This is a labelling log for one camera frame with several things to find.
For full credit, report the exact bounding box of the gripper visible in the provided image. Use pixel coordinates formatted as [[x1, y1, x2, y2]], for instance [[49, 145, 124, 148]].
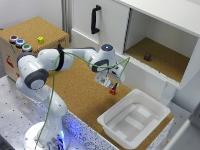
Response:
[[94, 65, 127, 88]]

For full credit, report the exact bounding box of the pink block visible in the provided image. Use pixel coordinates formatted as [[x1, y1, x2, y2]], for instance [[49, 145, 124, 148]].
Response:
[[109, 87, 117, 95]]

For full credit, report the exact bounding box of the purple block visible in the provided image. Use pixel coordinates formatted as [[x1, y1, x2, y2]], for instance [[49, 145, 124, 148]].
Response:
[[143, 53, 152, 62]]

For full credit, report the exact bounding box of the yellow block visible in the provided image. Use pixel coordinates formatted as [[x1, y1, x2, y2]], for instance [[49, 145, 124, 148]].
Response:
[[37, 36, 45, 45]]

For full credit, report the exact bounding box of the white plastic box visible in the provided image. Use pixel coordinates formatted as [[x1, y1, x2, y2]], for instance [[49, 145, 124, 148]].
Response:
[[96, 88, 172, 150]]

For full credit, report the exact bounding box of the white sliding door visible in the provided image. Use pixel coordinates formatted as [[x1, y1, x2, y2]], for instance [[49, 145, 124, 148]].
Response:
[[71, 0, 132, 57]]

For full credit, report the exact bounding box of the white cabinet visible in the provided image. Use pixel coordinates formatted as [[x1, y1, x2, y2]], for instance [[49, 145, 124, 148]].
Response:
[[68, 0, 200, 107]]

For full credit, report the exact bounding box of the green button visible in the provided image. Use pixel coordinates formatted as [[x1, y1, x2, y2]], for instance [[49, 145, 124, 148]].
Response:
[[21, 43, 33, 53]]

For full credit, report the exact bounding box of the wooden drawer box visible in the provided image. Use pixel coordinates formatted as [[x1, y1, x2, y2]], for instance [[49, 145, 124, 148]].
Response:
[[0, 16, 71, 83]]

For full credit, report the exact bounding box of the blue button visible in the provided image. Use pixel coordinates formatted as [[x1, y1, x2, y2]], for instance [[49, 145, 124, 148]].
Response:
[[15, 38, 26, 48]]

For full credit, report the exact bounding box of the red button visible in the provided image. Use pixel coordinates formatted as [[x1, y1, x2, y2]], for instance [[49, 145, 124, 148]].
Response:
[[8, 34, 19, 44]]

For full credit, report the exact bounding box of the black door handle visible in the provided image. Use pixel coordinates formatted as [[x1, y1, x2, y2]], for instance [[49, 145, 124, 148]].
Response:
[[90, 4, 102, 35]]

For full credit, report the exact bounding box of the green cable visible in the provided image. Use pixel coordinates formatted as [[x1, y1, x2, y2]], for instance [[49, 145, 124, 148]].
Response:
[[33, 49, 132, 150]]

